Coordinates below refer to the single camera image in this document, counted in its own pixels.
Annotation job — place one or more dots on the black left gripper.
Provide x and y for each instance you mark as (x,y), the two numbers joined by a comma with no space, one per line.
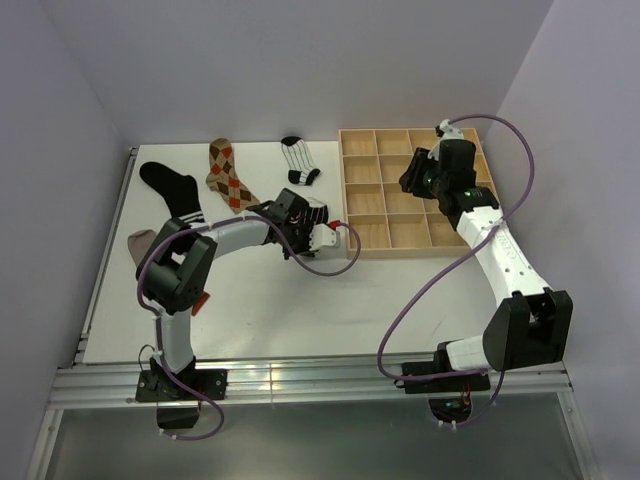
(304,251)

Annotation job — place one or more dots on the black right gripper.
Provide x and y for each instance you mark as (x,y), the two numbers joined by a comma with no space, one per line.
(409,180)

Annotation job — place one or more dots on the black pinstriped sock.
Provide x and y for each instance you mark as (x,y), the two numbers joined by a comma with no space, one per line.
(316,212)

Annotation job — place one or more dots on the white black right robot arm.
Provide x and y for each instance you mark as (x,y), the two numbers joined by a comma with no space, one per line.
(531,324)

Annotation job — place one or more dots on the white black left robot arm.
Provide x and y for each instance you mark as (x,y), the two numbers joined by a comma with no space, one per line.
(173,272)

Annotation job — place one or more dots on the white sock black toe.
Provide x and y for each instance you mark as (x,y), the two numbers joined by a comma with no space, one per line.
(301,168)

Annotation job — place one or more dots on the brown orange argyle sock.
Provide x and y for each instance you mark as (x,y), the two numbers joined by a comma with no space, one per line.
(223,178)

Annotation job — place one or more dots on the wooden compartment tray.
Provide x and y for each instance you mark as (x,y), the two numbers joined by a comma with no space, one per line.
(389,223)

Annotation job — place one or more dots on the black sock white stripes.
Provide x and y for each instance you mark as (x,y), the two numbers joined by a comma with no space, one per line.
(180,192)

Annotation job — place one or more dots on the taupe sock red stripes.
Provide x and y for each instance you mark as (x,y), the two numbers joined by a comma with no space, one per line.
(138,244)

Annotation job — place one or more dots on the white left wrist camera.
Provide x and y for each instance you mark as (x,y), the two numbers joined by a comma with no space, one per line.
(323,236)

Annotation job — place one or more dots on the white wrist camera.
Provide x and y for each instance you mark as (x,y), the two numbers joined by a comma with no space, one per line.
(323,236)
(445,131)

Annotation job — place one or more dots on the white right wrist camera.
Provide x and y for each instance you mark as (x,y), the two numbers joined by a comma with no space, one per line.
(445,131)

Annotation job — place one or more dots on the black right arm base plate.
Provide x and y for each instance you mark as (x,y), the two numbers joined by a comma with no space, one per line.
(457,384)

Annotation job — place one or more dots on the aluminium table edge rail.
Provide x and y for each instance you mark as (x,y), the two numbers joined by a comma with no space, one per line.
(315,379)

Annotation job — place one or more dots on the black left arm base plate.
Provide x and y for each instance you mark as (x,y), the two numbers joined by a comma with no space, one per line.
(156,386)

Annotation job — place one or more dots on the black box under rail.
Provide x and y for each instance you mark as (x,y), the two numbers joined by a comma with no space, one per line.
(177,418)

